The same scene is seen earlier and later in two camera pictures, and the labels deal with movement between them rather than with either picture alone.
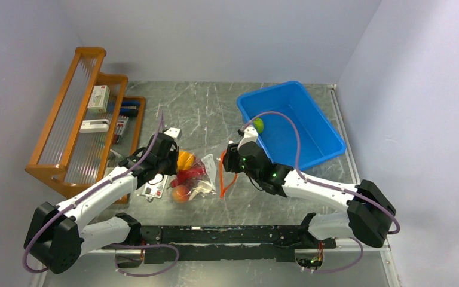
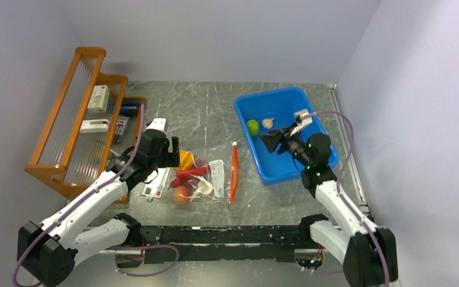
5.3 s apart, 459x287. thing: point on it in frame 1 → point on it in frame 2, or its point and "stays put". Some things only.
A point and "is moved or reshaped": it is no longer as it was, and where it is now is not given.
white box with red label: x=99 y=98 stays put
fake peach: x=180 y=194 stays put
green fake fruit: x=258 y=123 is moved or reshaped
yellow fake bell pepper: x=184 y=159 stays put
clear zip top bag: x=198 y=178 is moved or reshaped
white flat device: x=95 y=125 stays put
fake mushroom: x=202 y=187 stays put
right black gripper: x=230 y=158 → x=272 y=140
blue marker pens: x=130 y=112 stays put
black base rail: x=274 y=243 stays put
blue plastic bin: x=319 y=140 is moved or reshaped
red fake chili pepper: x=186 y=173 stays put
